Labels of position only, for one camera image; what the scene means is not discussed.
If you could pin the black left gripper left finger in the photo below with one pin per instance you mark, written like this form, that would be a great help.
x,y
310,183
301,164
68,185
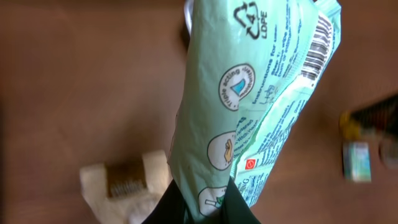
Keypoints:
x,y
170,209

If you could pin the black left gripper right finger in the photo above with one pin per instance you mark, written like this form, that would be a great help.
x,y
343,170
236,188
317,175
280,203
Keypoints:
x,y
234,209

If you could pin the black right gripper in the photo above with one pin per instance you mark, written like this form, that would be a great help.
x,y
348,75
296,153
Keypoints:
x,y
380,117

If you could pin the brown snack packet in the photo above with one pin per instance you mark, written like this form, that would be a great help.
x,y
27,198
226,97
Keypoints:
x,y
125,192

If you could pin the small Kleenex tissue pack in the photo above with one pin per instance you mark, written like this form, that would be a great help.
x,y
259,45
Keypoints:
x,y
356,161

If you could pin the teal tissue pack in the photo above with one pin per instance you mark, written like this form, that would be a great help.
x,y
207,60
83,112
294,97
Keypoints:
x,y
251,68

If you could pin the green lid jar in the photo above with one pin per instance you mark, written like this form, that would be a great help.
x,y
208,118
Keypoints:
x,y
388,153

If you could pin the clear bottle with silver cap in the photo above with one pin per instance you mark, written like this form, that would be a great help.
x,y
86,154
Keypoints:
x,y
351,129

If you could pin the white barcode scanner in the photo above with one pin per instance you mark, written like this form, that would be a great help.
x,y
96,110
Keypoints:
x,y
187,27

